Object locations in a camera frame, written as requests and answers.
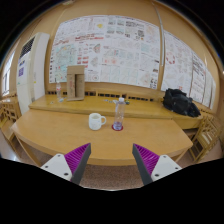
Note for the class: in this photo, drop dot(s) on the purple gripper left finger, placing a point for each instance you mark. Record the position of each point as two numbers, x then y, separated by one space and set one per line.
70 166

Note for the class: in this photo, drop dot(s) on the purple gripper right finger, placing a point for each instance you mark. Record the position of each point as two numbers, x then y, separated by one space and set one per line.
151 166

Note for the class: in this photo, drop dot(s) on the clear plastic water bottle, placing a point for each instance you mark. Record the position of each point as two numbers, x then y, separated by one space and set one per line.
119 112

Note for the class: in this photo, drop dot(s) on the white ceramic mug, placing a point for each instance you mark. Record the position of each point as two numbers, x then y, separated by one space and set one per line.
96 121

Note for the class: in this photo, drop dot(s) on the red round coaster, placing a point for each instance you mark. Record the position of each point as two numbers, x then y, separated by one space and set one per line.
117 128

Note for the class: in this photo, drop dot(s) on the wooden chair at right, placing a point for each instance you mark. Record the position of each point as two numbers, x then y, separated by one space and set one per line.
206 137

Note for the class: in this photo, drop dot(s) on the black backpack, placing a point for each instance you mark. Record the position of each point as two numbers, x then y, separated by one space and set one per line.
178 102

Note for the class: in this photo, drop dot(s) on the small items on far table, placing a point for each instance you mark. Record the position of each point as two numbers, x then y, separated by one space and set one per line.
115 101

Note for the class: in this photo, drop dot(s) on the brown cardboard box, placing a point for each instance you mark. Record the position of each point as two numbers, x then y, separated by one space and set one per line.
75 83

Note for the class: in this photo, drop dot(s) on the far clear plastic bottle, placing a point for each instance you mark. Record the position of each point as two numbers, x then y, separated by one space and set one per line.
58 89

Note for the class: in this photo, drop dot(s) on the wooden chairs at left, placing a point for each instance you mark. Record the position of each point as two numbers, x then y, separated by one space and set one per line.
11 111

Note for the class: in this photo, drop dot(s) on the white standing air conditioner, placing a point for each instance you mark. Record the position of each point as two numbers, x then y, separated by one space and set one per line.
30 70

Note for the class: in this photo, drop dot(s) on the window at left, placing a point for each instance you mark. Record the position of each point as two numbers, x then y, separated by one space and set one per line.
6 75

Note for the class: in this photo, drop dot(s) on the right wall poster sheet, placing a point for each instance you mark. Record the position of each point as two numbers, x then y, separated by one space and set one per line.
185 71

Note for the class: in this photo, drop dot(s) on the large wall poster sheet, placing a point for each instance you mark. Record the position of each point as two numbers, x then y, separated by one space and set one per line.
114 49

